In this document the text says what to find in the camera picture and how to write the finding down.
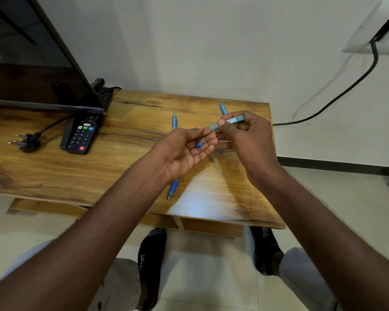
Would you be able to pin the person's left hand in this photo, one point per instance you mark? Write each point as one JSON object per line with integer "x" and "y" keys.
{"x": 178, "y": 152}

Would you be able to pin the person's right hand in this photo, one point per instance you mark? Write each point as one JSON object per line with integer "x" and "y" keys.
{"x": 256, "y": 145}

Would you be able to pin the person's left forearm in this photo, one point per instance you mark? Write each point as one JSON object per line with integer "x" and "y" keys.
{"x": 77, "y": 246}

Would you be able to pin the person's right forearm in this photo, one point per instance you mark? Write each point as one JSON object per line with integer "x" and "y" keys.
{"x": 327, "y": 242}

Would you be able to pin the person's right black sock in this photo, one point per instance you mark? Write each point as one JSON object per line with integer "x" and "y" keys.
{"x": 264, "y": 249}

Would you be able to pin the person's black sock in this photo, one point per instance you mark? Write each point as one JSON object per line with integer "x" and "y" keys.
{"x": 264, "y": 249}
{"x": 150, "y": 259}

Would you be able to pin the person's left black sock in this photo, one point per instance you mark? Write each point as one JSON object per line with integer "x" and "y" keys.
{"x": 150, "y": 259}

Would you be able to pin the person's right grey trouser leg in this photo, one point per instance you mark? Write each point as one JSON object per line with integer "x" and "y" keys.
{"x": 298, "y": 272}

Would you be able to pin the person's grey trouser leg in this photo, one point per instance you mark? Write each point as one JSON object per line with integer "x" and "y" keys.
{"x": 123, "y": 285}
{"x": 298, "y": 272}

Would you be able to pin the person's left grey trouser leg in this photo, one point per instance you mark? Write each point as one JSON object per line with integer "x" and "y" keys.
{"x": 123, "y": 285}

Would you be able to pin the black power strip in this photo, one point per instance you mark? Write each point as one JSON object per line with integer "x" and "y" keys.
{"x": 104, "y": 93}

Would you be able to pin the black remote control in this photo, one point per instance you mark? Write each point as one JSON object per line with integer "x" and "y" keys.
{"x": 81, "y": 136}

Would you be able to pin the black television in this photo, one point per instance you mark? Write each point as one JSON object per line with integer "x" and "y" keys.
{"x": 32, "y": 74}

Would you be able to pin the white wall socket panel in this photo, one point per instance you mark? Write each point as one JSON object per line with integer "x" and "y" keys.
{"x": 366, "y": 32}

